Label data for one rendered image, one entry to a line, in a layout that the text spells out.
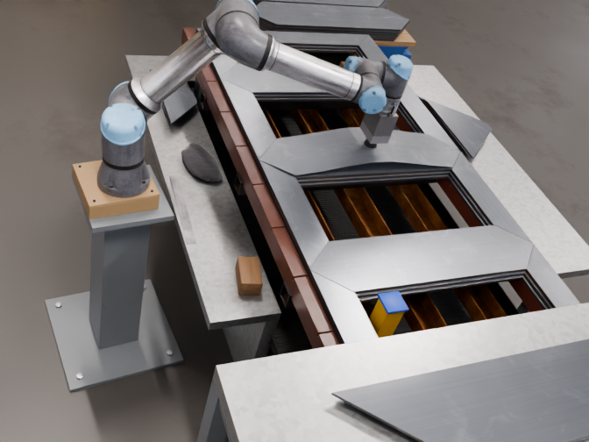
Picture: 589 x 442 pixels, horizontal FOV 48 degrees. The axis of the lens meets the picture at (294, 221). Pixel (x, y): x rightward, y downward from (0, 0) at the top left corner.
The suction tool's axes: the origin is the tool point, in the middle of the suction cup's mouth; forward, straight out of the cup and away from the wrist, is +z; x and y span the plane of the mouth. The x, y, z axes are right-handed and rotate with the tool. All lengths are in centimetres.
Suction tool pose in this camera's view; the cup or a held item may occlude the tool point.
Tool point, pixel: (369, 147)
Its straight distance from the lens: 214.1
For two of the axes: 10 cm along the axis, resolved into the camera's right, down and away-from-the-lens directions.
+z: -2.3, 7.2, 6.6
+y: -3.2, -6.9, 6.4
